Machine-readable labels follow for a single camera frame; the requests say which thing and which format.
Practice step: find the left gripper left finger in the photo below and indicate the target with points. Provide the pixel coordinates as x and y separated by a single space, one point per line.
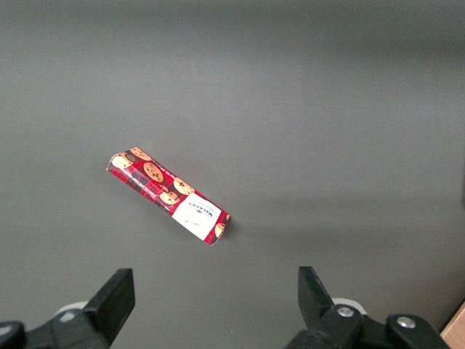
112 305

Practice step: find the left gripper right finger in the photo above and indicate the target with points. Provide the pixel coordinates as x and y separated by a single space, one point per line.
314 301

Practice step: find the wooden drawer cabinet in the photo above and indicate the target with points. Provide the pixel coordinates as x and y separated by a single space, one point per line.
457 334

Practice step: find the red cookie box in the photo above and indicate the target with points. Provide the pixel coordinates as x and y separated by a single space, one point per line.
167 192

